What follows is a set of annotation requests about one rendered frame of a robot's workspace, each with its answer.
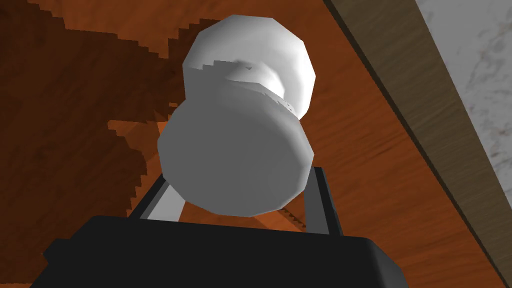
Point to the white round door knob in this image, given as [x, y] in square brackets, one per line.
[240, 140]

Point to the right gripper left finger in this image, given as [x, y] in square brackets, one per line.
[162, 206]

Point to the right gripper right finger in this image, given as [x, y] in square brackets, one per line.
[318, 208]

